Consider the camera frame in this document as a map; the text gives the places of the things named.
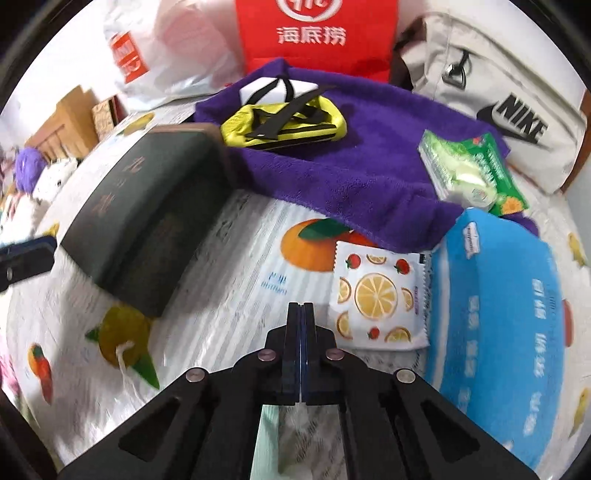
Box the fruit-printed tablecloth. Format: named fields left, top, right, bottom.
left=0, top=97, right=591, bottom=480

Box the patterned small box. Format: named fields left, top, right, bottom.
left=91, top=95, right=126, bottom=139

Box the purple plush toy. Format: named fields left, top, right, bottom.
left=14, top=147, right=49, bottom=192

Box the white plastic bag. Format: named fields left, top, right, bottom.
left=102, top=0, right=245, bottom=112

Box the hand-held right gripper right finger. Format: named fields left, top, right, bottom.
left=301, top=302, right=541, bottom=480

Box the green tissue packet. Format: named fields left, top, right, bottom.
left=418, top=130, right=529, bottom=217

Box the white plush toy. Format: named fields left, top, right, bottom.
left=34, top=157, right=78, bottom=200

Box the grey backpack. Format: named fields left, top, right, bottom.
left=392, top=13, right=585, bottom=195

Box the purple towel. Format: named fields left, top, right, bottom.
left=193, top=58, right=539, bottom=254

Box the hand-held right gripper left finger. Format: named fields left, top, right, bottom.
left=58, top=302, right=302, bottom=480

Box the white sponge block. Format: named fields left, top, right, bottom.
left=240, top=76, right=319, bottom=109

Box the dark green book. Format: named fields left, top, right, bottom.
left=60, top=122, right=236, bottom=319

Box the yellow pouch with black straps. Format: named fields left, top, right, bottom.
left=219, top=78, right=348, bottom=153

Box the fruit-printed wipes packet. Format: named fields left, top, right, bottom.
left=327, top=240, right=432, bottom=352

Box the red paper bag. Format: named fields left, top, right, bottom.
left=235, top=0, right=398, bottom=84

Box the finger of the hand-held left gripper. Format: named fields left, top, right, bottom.
left=0, top=235, right=58, bottom=292

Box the blue tissue pack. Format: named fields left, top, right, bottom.
left=422, top=208, right=568, bottom=469

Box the wooden furniture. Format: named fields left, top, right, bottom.
left=25, top=85, right=100, bottom=162

